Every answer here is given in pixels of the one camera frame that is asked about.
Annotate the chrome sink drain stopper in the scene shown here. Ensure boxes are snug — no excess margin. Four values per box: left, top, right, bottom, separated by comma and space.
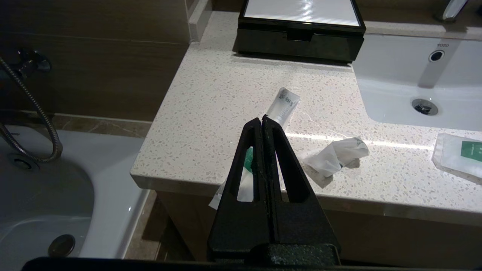
412, 98, 439, 116

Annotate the white sink basin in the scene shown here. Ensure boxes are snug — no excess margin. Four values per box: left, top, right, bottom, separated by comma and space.
353, 33, 482, 132

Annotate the brown vanity cabinet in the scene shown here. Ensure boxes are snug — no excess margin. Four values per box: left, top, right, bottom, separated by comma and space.
156, 190, 482, 271

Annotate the round bathtub drain plug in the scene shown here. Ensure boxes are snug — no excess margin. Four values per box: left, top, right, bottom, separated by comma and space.
48, 234, 76, 257

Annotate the black box with white lid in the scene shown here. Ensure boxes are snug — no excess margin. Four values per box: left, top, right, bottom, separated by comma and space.
237, 0, 366, 42

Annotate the dark shower valve fixture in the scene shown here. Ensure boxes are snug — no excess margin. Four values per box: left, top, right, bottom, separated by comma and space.
15, 49, 51, 78

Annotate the long toothbrush packet green label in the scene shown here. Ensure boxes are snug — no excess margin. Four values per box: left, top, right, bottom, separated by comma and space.
209, 87, 300, 210

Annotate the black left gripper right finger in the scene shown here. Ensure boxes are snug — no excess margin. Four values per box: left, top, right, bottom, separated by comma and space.
262, 115, 342, 251

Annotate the chrome faucet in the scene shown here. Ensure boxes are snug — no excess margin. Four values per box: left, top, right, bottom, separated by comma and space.
435, 0, 469, 22

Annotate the crumpled small white packet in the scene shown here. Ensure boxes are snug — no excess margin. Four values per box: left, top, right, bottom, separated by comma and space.
302, 137, 370, 178

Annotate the round bathtub overflow cap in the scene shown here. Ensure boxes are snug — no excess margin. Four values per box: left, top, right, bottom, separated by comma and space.
8, 152, 40, 171

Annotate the white bathtub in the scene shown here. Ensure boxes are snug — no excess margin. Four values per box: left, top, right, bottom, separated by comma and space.
0, 124, 151, 271

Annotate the metal shower hose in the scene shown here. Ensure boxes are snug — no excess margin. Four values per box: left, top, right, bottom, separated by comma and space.
0, 56, 63, 163

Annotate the flat packet green square label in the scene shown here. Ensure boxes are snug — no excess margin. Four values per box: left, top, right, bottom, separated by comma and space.
432, 133, 482, 185

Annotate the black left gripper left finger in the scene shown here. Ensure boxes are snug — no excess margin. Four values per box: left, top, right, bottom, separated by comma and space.
208, 118, 271, 261

